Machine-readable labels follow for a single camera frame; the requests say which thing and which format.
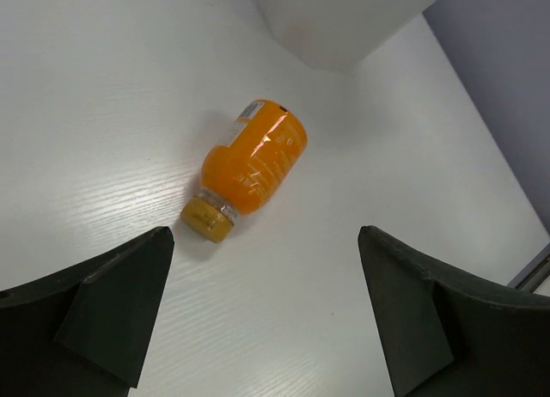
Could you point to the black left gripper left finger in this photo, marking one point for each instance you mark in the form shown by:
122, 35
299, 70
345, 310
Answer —
85, 330

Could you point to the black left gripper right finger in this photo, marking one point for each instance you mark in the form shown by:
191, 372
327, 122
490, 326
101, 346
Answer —
447, 332

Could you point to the white octagonal bin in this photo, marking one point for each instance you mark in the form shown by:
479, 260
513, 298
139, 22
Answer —
336, 35

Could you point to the aluminium rail right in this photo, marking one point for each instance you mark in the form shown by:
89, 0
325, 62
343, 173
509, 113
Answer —
534, 274

